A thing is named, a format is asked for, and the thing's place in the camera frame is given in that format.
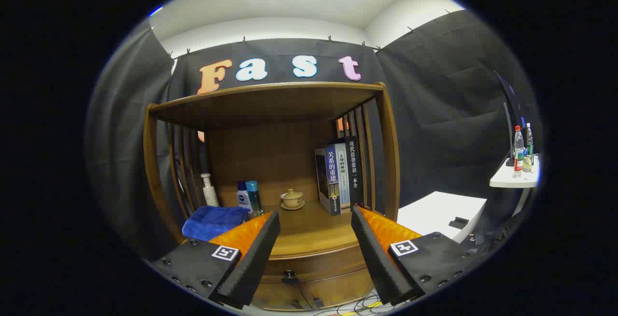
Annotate grey spine book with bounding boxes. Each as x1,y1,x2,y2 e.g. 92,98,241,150
336,143,351,214

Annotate beige lidded teacup with saucer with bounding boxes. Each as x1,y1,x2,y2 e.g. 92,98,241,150
281,188,306,211

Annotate clear blue bottle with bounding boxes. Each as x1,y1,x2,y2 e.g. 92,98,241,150
246,180,264,216

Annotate wooden countertop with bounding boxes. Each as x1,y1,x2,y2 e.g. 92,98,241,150
186,199,382,260

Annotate brown wooden drawer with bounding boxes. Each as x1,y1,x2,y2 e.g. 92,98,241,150
261,246,372,285

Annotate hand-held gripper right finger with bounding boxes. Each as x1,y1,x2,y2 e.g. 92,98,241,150
351,204,478,306

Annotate folded blue towel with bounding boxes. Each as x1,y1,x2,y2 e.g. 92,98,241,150
182,205,250,242

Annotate black spine book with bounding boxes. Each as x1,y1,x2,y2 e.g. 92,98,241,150
344,136,364,206

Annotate brown wooden cabinet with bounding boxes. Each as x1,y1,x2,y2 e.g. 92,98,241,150
143,82,401,312

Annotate white bottle blue pump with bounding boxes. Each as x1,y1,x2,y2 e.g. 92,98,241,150
236,181,253,213

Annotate green label bottle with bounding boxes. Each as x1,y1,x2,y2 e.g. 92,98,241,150
524,123,534,172

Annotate dark monitor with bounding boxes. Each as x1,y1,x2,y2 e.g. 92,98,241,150
493,70,527,167

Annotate white side table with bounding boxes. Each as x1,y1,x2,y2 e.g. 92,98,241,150
490,154,540,216

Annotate blue spine book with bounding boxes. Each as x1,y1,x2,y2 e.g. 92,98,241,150
315,146,341,216

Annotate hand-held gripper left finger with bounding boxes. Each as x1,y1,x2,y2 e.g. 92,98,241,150
151,211,281,310

